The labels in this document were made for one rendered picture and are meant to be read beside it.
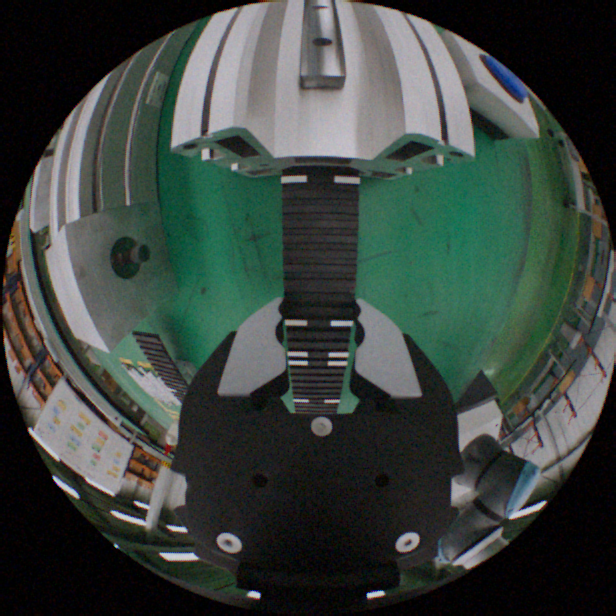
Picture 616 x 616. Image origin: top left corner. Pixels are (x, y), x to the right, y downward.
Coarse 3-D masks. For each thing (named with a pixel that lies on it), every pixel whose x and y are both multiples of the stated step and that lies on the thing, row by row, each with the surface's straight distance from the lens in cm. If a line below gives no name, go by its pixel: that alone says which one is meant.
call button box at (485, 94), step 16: (448, 32) 22; (448, 48) 20; (464, 48) 19; (464, 64) 18; (480, 64) 19; (464, 80) 17; (480, 80) 16; (496, 80) 19; (480, 96) 17; (496, 96) 17; (512, 96) 19; (480, 112) 20; (496, 112) 19; (512, 112) 19; (528, 112) 22; (480, 128) 22; (496, 128) 22; (512, 128) 21; (528, 128) 20
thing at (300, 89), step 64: (320, 0) 19; (192, 64) 9; (256, 64) 8; (320, 64) 11; (384, 64) 10; (448, 64) 10; (192, 128) 7; (256, 128) 7; (320, 128) 10; (384, 128) 8; (448, 128) 7
